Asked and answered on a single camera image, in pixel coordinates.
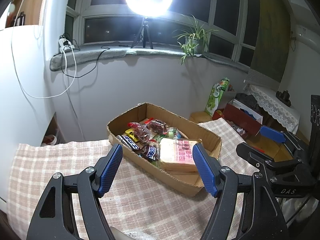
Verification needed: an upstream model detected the dark cloth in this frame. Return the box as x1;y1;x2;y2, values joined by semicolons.
235;93;262;113

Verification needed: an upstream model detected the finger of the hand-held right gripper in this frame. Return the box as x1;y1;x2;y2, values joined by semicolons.
260;126;310;158
236;142;304;178

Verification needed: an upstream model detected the potted spider plant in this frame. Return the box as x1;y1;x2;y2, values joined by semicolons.
172;14;219;65

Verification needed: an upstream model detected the open red box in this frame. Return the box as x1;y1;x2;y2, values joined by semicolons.
212;99;263;137

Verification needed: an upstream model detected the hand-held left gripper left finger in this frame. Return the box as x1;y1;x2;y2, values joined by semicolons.
26;143;124;240

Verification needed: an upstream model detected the yellow snack packet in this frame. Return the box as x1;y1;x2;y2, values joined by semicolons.
124;128;137;140

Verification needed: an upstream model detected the green carton box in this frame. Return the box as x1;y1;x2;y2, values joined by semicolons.
204;78;237;117

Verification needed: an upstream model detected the sliced bread packet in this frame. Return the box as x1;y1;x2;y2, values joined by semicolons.
159;138;203;173

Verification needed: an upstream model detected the green candy packet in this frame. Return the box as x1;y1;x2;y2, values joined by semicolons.
165;127;185;140

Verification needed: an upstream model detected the white power strip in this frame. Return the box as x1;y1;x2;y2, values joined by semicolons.
58;36;75;52

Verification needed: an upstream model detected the black cable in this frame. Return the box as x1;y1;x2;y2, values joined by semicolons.
64;34;130;78

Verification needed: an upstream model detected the olive curtain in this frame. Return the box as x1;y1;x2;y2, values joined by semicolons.
250;0;293;83

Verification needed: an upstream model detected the cardboard box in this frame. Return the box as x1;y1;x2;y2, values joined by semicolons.
107;102;222;197

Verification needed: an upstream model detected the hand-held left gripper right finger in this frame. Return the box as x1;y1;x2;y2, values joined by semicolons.
192;143;290;240

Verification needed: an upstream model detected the long brown chocolate bar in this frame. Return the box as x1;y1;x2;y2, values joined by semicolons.
116;134;140;150

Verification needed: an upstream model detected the red white bag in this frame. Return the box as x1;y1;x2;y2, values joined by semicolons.
41;134;59;146

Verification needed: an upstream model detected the grey windowsill cloth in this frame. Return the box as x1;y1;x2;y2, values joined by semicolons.
49;46;252;74

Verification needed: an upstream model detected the small brown chocolate bar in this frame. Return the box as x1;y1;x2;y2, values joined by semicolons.
141;144;160;162

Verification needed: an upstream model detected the red dried fruit packet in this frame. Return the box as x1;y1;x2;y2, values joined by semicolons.
128;122;150;143
146;118;167;134

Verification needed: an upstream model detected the person's right hand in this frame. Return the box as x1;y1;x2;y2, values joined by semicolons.
276;197;314;225

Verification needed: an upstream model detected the white cable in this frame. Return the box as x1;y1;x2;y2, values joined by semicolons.
64;52;85;140
10;26;78;99

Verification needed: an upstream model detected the checked tablecloth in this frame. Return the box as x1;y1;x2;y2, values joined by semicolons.
7;117;280;240

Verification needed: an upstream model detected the white window frame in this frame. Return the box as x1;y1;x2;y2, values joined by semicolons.
66;0;260;68

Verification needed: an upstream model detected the wooden shelf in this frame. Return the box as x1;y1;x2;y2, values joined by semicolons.
5;0;48;29

